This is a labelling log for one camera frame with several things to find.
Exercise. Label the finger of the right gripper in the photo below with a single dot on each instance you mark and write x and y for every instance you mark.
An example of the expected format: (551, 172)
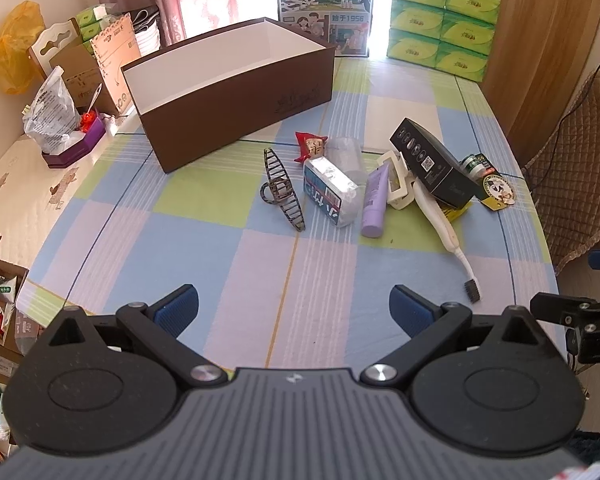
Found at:
(565, 310)

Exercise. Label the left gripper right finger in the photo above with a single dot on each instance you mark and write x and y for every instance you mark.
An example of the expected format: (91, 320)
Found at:
(434, 331)

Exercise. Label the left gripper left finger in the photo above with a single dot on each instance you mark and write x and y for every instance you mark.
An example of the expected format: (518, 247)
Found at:
(154, 332)

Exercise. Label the yellow snack packet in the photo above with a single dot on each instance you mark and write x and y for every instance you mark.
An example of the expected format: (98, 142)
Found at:
(453, 214)

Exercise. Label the white electric toothbrush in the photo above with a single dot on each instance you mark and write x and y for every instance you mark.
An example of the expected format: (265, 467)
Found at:
(434, 214)

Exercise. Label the white hair claw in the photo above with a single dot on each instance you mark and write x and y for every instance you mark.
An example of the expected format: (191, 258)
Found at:
(400, 179)

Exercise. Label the green ointment packet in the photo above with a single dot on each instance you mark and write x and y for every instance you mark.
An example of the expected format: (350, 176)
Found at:
(493, 190)

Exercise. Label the purple cream tube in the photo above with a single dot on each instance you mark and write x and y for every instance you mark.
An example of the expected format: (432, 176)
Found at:
(375, 202)

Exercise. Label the black shaver box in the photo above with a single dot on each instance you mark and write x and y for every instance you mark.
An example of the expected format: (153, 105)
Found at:
(433, 164)

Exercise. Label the brown patterned hair claw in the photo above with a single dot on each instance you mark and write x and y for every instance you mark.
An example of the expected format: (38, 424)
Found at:
(278, 190)

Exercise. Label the clear plastic cup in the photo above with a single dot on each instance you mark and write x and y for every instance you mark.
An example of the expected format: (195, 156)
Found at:
(346, 155)

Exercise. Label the red snack packet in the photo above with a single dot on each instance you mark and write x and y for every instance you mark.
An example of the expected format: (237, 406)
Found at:
(310, 145)

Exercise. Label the checked tablecloth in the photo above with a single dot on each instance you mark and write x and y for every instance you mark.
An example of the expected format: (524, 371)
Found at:
(271, 295)

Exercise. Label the purple tray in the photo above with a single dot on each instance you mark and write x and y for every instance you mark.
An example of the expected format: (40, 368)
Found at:
(78, 150)

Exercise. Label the brown storage box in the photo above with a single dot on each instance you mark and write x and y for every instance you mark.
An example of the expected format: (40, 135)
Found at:
(206, 92)

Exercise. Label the clear printed plastic bag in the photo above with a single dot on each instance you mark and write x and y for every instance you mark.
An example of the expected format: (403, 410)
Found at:
(52, 119)

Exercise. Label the brown cardboard box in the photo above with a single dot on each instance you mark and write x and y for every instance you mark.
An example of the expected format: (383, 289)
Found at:
(112, 48)

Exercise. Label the yellow plastic bag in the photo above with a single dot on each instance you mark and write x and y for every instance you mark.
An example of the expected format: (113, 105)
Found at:
(18, 32)

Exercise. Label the green tissue pack stack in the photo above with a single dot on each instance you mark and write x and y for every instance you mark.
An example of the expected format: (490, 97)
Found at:
(452, 36)

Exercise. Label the white cutout cardboard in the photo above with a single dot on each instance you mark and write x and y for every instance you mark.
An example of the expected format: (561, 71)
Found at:
(50, 41)

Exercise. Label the blue milk carton box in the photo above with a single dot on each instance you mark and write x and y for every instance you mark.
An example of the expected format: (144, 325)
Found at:
(325, 5)

